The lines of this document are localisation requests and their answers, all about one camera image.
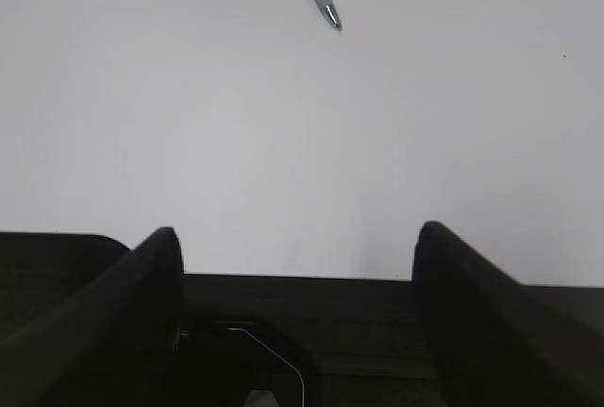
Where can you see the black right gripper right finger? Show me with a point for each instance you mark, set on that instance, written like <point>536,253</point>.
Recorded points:
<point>491,343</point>

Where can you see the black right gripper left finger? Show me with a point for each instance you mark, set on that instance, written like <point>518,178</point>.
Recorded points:
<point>87,321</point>

